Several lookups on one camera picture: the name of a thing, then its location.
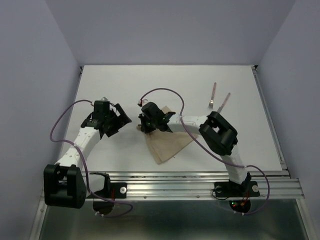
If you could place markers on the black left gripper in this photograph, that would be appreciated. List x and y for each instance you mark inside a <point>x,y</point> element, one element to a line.
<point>121,120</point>

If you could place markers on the pink handled knife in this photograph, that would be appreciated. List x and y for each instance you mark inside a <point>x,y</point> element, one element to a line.
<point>224,103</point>

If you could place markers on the beige cloth napkin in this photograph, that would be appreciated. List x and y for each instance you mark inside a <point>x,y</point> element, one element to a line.
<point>165,145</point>

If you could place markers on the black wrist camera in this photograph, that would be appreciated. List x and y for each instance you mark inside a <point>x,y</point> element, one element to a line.
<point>101,107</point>
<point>151,110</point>

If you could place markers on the pink handled fork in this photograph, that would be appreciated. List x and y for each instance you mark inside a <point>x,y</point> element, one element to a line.
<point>211,102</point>

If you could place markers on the aluminium front mounting rail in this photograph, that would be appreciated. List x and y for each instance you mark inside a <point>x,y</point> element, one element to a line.
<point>190,186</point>

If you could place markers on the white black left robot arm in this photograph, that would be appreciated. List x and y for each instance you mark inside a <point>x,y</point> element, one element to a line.
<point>64,184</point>

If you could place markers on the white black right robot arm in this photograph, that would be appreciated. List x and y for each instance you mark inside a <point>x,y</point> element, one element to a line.
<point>217,132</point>

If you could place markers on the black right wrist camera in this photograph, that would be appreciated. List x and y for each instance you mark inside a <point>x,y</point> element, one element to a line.
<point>151,110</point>

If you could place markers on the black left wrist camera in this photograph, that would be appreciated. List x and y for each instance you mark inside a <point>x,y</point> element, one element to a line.
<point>101,107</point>

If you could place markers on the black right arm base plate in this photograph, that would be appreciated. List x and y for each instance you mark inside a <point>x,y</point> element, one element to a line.
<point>228,189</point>

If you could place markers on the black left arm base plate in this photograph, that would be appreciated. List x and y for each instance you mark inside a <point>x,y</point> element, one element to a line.
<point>117,190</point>

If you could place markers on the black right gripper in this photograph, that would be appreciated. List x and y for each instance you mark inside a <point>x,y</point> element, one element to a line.
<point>144,127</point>

